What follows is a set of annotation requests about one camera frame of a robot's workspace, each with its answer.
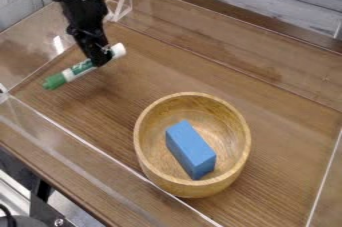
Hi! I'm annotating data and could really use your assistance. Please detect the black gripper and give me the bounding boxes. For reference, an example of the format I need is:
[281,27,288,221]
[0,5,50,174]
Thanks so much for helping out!
[54,0,113,67]

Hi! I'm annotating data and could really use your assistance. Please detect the green Expo marker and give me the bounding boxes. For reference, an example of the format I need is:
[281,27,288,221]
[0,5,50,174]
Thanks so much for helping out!
[43,43,127,90]

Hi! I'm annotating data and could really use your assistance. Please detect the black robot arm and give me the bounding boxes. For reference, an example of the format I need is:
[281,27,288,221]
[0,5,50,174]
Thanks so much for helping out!
[52,0,113,67]

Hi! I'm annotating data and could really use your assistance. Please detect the brown wooden bowl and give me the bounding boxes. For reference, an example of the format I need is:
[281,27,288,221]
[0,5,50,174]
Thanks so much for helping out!
[133,92,251,198]

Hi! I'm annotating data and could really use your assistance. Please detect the clear acrylic tray walls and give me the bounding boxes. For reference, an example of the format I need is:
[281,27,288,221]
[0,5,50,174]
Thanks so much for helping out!
[0,0,342,227]

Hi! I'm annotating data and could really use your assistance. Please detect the blue rectangular block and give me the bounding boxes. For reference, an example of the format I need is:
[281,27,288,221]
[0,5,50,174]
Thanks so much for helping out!
[166,120,217,180]

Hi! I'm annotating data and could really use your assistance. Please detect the black metal table bracket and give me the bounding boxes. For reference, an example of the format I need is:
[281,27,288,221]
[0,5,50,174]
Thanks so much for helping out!
[30,180,76,227]

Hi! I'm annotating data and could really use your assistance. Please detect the black cable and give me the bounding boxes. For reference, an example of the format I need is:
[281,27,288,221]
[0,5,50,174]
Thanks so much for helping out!
[0,203,20,227]

